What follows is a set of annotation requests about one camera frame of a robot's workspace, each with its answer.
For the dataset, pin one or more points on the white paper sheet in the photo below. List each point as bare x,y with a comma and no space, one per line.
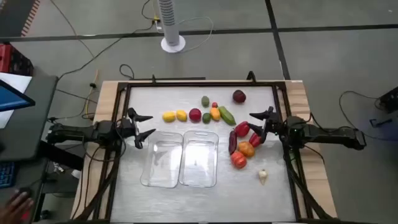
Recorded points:
15,81

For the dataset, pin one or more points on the clear plastic bin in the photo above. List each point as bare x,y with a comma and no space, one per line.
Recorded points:
161,160
199,160

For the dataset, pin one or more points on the dark grey desk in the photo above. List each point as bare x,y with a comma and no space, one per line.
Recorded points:
28,133

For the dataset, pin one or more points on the red-orange ribbed pumpkin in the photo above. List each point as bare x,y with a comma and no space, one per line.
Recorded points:
238,159

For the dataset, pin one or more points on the red and black crate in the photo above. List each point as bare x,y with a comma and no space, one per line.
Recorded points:
14,60

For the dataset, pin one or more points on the white garlic bulb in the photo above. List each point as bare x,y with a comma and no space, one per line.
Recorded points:
263,176

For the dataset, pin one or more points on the white tower fan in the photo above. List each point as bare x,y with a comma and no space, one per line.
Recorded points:
170,25

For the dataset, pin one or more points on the orange round tomato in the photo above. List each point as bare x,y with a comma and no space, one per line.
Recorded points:
246,149

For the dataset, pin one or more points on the black mat with orange edge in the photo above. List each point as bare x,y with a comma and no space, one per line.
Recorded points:
15,15

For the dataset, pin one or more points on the black metal table frame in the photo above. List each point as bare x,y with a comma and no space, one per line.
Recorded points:
202,84

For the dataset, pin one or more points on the purple eggplant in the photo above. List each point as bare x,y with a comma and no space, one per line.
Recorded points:
232,142

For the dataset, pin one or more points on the oval green avocado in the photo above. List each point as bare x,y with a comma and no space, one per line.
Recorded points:
205,101

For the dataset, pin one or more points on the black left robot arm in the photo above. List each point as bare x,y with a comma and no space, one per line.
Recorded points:
77,133

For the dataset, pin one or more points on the blue-lit keyboard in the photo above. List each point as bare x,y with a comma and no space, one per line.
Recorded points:
6,174

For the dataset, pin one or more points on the blue laptop screen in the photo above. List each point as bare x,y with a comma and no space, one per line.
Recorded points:
12,98

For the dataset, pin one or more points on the round green lime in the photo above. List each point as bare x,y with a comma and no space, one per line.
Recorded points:
206,118

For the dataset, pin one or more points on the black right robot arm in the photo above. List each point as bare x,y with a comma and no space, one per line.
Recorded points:
326,135

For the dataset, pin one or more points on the person's hand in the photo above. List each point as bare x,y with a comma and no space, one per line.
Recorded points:
14,208

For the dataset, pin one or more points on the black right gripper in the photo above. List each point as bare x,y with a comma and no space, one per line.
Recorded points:
275,127

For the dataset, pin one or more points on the yellow lemon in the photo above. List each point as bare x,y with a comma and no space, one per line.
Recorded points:
168,116
181,115

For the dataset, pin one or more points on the orange bell pepper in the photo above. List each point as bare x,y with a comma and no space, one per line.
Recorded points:
215,114

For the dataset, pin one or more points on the small black floor tool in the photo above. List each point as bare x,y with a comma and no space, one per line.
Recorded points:
381,122

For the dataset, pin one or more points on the green cucumber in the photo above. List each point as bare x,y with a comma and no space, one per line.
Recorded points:
227,115

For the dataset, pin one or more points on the red bell pepper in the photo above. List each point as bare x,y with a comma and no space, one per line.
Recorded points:
255,140
242,129

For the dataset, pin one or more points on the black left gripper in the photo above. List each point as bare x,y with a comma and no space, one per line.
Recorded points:
128,128

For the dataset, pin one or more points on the black frame clamp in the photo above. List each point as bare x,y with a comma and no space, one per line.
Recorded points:
153,78
251,76

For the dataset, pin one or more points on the small red tomato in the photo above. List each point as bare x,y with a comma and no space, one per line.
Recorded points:
214,104

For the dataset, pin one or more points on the dark red apple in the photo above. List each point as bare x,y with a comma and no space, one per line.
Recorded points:
239,96

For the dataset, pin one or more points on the black computer mouse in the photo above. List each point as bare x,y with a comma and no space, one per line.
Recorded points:
24,190

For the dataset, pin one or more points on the black equipment box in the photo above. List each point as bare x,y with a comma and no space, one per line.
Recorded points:
390,99

